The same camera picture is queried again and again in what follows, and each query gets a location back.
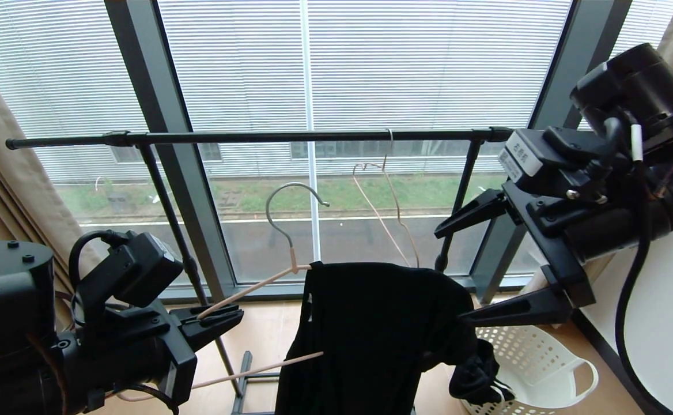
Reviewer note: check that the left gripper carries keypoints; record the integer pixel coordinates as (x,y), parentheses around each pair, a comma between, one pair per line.
(123,357)

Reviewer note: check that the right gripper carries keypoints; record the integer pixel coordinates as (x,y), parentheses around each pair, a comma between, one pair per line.
(613,230)

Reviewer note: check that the pink clothes hanger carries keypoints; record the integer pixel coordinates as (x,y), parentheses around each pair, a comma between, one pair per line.
(389,151)
(244,291)

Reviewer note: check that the black garment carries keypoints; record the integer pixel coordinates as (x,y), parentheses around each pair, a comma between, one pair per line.
(371,334)

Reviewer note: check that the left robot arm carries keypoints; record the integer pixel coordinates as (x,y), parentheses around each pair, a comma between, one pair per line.
(8,288)

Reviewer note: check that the white laundry basket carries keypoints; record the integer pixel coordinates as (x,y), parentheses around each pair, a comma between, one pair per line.
(544,357)

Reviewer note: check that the black clothes rack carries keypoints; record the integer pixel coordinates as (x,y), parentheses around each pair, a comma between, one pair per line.
(256,138)

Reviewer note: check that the window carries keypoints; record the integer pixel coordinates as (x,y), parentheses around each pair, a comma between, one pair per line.
(244,69)

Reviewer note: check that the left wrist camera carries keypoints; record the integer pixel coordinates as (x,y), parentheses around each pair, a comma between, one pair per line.
(146,265)

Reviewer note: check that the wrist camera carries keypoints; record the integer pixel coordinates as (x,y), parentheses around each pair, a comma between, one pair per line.
(146,265)
(538,155)

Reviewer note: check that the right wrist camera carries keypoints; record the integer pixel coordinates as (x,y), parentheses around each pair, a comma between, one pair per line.
(538,155)

